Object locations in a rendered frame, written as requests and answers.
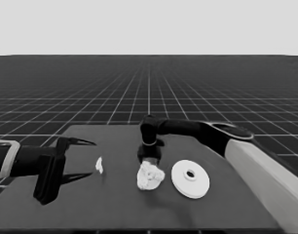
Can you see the large thick white disc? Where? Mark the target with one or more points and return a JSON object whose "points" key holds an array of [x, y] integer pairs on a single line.
{"points": [[181, 183]]}

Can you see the small white T-shaped piece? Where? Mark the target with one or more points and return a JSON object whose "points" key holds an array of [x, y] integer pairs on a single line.
{"points": [[99, 165]]}

